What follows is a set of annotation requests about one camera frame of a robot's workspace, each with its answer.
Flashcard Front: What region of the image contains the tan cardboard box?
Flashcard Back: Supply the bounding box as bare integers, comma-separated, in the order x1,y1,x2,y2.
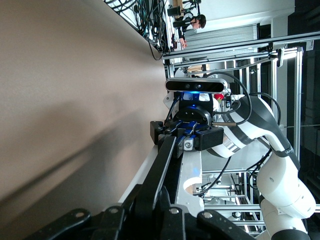
187,64,211,74

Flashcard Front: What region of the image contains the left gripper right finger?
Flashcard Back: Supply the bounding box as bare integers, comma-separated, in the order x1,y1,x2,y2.
156,186,254,240

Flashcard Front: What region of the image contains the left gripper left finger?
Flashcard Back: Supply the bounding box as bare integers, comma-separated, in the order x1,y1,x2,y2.
24,184,161,240

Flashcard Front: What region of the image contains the grey roller shutter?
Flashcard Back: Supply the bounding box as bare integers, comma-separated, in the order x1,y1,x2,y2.
186,23,259,51

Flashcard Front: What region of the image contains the small frame-mounted camera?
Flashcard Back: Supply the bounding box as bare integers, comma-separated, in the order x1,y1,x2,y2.
276,47,285,68

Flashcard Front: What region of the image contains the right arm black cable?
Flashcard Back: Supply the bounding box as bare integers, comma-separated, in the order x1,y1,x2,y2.
192,71,282,196

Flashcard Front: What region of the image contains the aluminium profile frame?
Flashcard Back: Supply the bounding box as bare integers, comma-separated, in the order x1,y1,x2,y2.
162,32,320,240

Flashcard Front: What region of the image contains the black floor cable tangle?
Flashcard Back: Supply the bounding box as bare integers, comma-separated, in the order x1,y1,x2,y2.
103,0,173,61

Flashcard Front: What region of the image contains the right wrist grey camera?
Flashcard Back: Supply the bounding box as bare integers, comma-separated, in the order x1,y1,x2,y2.
164,77,228,95

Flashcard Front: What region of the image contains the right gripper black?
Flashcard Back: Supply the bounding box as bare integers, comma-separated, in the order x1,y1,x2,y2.
149,104,225,152

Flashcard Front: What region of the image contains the person with dark headset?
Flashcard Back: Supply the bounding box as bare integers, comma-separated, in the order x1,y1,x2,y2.
177,13,207,50

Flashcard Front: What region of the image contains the brown paper table cover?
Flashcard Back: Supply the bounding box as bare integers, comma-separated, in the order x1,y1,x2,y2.
0,0,169,227

